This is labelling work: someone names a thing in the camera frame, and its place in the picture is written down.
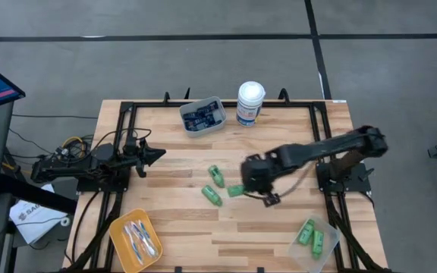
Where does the white paper bag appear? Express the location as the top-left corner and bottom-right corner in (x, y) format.
(8, 184), (70, 246)

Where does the yellow plastic tray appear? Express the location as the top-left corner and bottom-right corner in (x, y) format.
(108, 208), (164, 273)

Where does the clear plastic container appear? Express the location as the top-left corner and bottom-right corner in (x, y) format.
(286, 215), (341, 273)

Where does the plastic wrapped toothbrush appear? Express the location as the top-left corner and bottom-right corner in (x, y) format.
(129, 221), (155, 259)
(137, 219), (160, 256)
(122, 222), (144, 265)

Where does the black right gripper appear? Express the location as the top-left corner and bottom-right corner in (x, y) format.
(240, 153), (281, 195)

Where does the yellow cable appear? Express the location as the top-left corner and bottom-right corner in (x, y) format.
(1, 135), (89, 178)

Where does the black stand beam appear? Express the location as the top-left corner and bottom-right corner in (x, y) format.
(0, 173), (78, 215)

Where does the small green bottle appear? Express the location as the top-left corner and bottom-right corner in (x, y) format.
(208, 165), (226, 189)
(201, 184), (223, 208)
(227, 184), (246, 198)
(297, 218), (316, 246)
(311, 230), (325, 260)

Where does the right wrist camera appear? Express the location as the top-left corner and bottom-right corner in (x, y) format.
(262, 191), (282, 209)

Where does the white wipes canister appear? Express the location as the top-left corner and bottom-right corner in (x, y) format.
(235, 80), (267, 127)

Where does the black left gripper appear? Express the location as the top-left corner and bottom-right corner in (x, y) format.
(121, 139), (166, 178)

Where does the grey plastic bin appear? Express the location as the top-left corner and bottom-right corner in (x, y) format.
(178, 96), (228, 138)

